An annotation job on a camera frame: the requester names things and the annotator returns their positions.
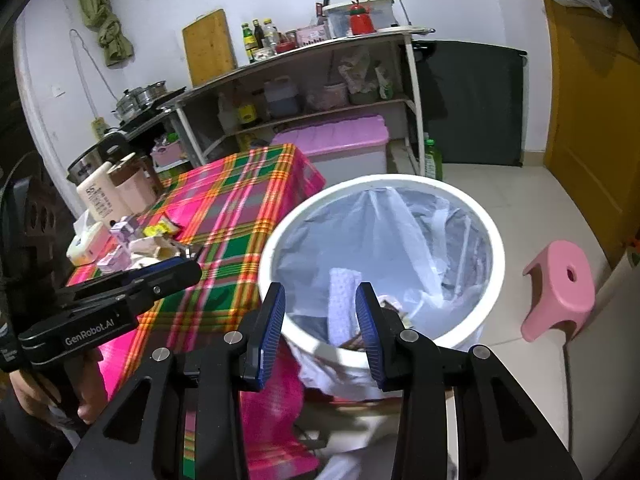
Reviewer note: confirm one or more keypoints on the yellow power strip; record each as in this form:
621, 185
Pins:
99, 127

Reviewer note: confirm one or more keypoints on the white patterned bowl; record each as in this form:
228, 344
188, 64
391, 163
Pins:
262, 54

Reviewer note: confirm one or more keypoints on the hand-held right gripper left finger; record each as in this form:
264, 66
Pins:
267, 340

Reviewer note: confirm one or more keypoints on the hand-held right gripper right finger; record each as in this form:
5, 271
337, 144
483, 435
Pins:
372, 340

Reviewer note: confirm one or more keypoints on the white round trash bin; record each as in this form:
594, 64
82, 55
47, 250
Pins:
280, 255

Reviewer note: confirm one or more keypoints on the stainless steel electric pot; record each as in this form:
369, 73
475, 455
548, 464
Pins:
92, 160

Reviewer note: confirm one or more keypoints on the beige brown-banded jug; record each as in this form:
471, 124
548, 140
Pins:
132, 185

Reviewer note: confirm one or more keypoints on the clear plastic bin liner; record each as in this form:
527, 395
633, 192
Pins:
400, 230

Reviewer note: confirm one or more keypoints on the person's left hand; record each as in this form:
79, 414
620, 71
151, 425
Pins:
94, 390

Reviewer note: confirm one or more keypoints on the clear plastic storage box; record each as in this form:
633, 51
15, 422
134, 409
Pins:
385, 15

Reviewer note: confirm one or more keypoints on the purple milk carton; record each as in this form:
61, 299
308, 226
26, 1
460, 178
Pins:
124, 227

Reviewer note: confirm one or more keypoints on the pink knife holder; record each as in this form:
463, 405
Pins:
312, 36

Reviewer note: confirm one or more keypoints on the dark snack wrapper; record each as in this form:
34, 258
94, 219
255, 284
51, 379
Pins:
395, 311

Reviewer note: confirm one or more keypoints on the soft tissue pack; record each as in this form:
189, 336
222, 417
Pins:
87, 245

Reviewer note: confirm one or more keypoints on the pink plastic stool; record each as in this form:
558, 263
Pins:
555, 290

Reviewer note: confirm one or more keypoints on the pink-lidded storage box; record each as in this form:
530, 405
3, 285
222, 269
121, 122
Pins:
330, 135

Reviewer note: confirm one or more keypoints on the white wall socket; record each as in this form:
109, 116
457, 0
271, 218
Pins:
58, 92

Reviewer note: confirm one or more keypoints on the green-label sauce bottle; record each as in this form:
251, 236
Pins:
248, 45

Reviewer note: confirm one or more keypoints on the pink green plaid tablecloth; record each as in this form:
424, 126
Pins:
230, 210

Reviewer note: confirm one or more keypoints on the metal shelf counter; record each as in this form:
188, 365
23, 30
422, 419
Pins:
300, 55

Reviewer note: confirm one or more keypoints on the clear yellow-capped bottle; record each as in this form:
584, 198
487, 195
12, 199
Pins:
270, 35

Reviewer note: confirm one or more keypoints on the pink plastic tub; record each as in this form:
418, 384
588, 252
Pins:
327, 96

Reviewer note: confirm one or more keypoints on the lilac foam net sleeve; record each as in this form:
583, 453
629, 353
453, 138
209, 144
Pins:
344, 300

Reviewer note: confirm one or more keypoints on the white paper wrapper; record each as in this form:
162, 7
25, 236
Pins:
150, 249

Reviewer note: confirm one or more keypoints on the pink basket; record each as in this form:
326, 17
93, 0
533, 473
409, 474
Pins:
169, 154

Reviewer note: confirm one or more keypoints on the wooden cutting board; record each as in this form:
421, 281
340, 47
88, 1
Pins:
209, 47

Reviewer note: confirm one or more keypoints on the black cabinet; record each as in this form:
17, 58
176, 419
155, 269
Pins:
470, 105

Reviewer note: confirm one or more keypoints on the steel steamer pot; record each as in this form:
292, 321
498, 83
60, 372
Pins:
129, 105
154, 91

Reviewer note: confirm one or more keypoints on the yellow wooden door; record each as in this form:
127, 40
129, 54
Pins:
590, 125

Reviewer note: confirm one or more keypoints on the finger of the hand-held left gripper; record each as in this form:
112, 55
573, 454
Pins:
165, 267
170, 282

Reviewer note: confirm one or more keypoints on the crumpled shelf plastic bags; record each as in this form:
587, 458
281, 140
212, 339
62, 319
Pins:
357, 75

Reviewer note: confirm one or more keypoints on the yellow green wrapper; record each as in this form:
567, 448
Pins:
160, 227

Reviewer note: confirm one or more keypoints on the hanging green cloth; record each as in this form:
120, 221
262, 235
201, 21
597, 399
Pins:
107, 25

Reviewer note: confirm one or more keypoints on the green plastic bottle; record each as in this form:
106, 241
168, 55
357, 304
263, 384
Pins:
433, 160

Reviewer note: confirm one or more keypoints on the dark sauce bottle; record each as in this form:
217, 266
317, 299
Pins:
258, 35

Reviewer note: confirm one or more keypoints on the red antlered bottle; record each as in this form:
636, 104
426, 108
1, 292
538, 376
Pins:
361, 20

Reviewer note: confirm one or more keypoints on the translucent oil jug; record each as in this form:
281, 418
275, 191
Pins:
281, 100

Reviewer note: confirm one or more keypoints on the yellow-label bottle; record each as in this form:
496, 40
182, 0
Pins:
247, 115

